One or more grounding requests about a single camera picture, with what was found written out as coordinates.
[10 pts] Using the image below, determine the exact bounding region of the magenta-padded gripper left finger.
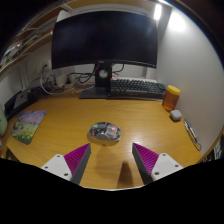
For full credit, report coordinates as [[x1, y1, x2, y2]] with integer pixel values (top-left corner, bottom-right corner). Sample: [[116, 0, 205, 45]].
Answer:
[[40, 142, 92, 185]]

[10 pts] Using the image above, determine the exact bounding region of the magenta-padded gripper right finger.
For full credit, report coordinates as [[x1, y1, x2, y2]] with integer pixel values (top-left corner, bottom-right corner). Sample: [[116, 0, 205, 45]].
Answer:
[[131, 142, 185, 185]]

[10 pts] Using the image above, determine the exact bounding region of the transparent computer mouse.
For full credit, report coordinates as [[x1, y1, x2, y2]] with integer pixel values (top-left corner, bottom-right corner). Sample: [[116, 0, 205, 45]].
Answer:
[[87, 121, 123, 143]]

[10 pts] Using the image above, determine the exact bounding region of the flower landscape print mouse pad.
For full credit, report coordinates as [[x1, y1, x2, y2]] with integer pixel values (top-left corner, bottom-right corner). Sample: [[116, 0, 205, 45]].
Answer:
[[10, 110, 48, 146]]

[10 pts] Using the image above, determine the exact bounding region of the small grey earbuds case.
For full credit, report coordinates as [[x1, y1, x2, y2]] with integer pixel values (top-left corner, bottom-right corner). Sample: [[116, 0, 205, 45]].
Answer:
[[169, 109, 183, 122]]

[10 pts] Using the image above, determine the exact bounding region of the orange jar with yellow lid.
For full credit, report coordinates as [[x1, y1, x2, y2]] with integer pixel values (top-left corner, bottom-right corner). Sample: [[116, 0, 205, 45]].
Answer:
[[161, 84, 181, 112]]

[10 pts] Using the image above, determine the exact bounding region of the pale green plastic container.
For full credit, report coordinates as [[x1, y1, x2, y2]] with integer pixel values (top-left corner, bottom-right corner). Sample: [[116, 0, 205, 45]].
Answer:
[[0, 103, 8, 137]]

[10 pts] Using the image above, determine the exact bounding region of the black box stand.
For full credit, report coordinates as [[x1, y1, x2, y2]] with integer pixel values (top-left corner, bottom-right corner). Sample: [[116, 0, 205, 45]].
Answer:
[[3, 87, 39, 121]]

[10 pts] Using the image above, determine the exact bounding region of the silver mini computer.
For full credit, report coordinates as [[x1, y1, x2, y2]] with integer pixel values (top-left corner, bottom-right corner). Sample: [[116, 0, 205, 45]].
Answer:
[[13, 89, 30, 109]]

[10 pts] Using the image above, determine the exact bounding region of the dark mechanical keyboard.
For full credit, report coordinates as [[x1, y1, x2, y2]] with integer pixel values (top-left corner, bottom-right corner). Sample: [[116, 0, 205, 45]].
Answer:
[[109, 77, 167, 101]]

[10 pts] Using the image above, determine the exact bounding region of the white power strip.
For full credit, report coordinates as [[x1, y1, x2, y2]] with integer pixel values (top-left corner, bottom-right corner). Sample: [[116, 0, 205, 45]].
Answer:
[[53, 73, 78, 89]]

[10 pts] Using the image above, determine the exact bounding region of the black computer monitor with stand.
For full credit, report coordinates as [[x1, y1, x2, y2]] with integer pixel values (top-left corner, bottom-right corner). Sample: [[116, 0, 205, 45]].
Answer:
[[50, 10, 159, 100]]

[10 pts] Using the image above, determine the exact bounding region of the bright light bar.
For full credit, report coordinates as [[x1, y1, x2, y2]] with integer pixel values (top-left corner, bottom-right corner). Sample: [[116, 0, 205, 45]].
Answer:
[[153, 3, 163, 21]]

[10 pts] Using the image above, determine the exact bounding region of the white cable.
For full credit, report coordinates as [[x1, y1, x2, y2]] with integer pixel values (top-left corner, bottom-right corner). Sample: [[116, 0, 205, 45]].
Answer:
[[39, 74, 88, 96]]

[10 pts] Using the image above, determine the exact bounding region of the white wall outlet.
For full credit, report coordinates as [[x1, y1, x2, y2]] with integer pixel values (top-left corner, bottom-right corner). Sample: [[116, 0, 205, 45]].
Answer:
[[41, 59, 53, 70]]

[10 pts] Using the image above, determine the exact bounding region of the wooden wall shelf unit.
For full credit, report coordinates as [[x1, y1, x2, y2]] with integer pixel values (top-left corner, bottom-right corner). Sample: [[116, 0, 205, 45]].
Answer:
[[0, 0, 71, 78]]

